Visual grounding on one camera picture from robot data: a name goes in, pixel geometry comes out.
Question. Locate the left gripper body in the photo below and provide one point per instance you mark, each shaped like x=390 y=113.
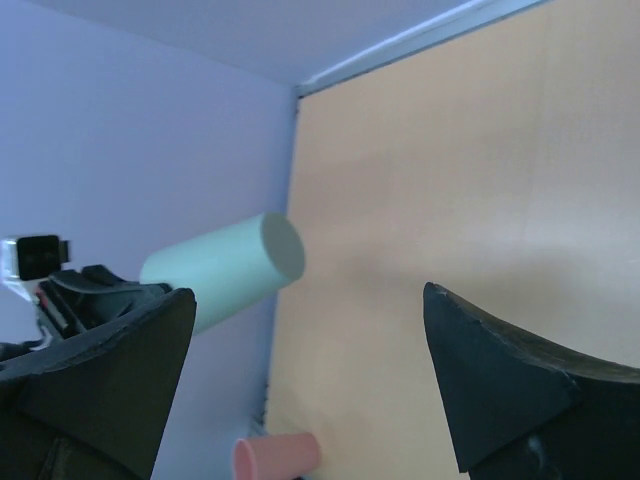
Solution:
x=69 y=302

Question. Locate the green plastic cup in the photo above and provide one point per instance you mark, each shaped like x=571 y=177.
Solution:
x=231 y=268

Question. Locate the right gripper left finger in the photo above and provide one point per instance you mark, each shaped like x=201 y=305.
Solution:
x=95 y=406

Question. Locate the pink cup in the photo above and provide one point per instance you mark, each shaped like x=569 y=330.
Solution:
x=285 y=456

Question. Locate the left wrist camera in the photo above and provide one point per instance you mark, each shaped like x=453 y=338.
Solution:
x=30 y=258

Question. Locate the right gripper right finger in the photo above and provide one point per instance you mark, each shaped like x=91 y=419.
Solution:
x=519 y=406

